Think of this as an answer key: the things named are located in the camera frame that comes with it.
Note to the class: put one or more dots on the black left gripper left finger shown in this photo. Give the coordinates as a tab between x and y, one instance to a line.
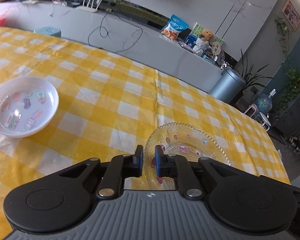
63	199

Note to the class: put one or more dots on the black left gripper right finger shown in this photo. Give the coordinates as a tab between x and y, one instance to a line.
239	200

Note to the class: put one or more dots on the clear glass sticker plate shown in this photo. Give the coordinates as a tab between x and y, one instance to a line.
181	139

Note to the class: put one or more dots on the white round stool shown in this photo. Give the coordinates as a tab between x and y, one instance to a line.
263	120

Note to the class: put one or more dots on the pink small stool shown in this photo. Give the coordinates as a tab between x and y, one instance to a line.
251	110

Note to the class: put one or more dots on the small white sticker plate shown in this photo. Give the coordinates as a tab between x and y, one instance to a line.
27	105

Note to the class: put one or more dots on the blue water jug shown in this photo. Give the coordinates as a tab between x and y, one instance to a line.
264	102

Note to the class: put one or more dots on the yellow checkered tablecloth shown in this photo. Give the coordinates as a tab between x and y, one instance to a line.
108	105

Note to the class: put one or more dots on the grey cylindrical trash can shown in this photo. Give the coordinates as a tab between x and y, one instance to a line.
228	86

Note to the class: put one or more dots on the tall floor plant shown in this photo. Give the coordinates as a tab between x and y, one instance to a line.
251	78

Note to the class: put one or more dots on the teal plastic stool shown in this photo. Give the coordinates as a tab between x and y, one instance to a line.
48	31

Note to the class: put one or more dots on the brown teddy bear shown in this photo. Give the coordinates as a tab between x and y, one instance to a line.
206	36

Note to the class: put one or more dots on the hanging ivy plant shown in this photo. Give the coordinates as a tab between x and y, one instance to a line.
284	32

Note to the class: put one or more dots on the white marble tv console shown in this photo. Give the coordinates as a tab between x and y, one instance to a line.
116	35

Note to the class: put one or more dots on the blue orange snack bag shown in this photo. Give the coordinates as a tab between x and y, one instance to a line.
174	27

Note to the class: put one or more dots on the white wifi router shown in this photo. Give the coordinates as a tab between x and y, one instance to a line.
90	6

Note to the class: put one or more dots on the framed wall picture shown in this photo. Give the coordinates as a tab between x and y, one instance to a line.
291	14

